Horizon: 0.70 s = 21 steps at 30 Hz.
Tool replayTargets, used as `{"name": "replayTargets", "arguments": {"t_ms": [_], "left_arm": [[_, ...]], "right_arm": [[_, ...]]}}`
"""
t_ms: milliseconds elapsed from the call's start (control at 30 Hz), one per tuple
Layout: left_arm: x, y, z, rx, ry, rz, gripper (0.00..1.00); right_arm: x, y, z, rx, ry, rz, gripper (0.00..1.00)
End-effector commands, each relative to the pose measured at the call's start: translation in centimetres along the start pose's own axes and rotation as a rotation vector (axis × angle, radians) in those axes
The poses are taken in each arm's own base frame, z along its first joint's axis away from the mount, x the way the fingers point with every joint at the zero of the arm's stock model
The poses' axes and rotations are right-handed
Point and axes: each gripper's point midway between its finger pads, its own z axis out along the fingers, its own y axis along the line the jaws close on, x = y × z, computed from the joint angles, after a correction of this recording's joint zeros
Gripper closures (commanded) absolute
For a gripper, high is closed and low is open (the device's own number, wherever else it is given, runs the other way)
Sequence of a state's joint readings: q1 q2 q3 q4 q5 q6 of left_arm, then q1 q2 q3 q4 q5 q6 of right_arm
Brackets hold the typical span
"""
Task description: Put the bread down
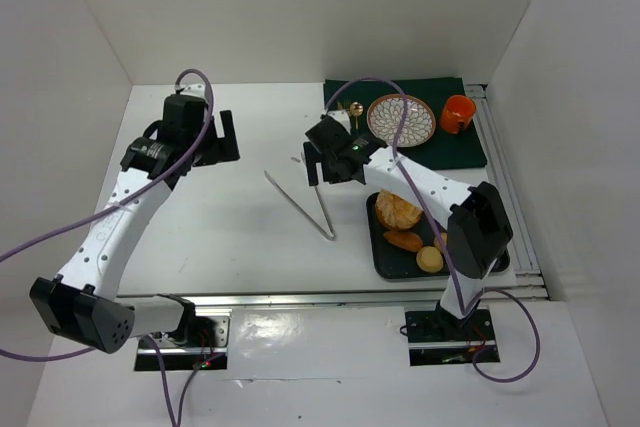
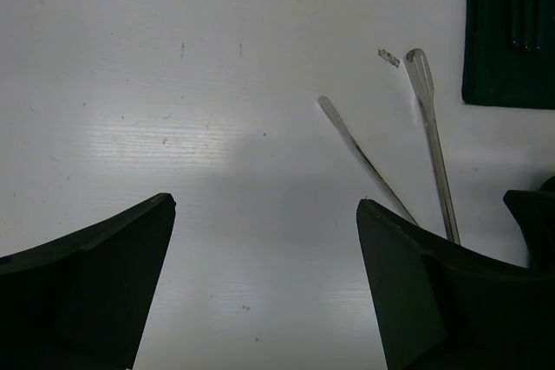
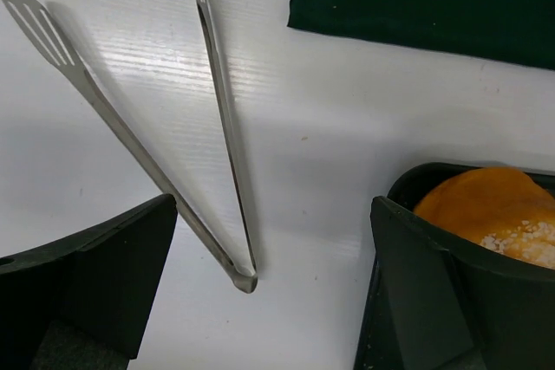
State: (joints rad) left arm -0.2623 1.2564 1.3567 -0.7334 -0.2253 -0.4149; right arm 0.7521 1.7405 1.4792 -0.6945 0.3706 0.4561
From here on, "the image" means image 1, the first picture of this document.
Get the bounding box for patterned ceramic plate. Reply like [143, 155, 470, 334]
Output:
[367, 94, 436, 148]

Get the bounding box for brown croissant bread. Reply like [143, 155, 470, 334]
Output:
[383, 230, 423, 253]

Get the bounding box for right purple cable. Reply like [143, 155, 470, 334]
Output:
[323, 77, 542, 383]

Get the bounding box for purple cable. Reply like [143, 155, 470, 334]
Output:
[323, 77, 542, 383]
[0, 69, 215, 427]

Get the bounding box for orange mug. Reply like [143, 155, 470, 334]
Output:
[440, 95, 476, 135]

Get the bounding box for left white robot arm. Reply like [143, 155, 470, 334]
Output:
[29, 84, 240, 353]

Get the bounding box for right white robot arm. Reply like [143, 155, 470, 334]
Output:
[303, 115, 513, 326]

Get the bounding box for large round orange bread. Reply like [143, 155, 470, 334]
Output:
[375, 190, 423, 231]

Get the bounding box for round flat yellow bun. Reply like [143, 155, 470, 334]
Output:
[416, 246, 444, 274]

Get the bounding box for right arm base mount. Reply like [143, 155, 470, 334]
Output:
[399, 309, 500, 367]

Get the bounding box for aluminium rail frame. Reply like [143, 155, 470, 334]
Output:
[79, 82, 551, 309]

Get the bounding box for small oval yellow bun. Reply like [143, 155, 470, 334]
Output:
[433, 231, 448, 254]

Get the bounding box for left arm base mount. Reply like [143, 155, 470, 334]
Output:
[134, 306, 231, 372]

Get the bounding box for gold spoon black handle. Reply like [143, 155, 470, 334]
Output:
[349, 102, 364, 133]

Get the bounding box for black plastic tray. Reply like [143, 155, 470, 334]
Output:
[366, 193, 510, 282]

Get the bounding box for metal tongs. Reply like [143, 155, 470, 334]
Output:
[263, 151, 337, 242]

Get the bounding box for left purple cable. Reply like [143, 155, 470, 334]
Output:
[0, 69, 215, 427]

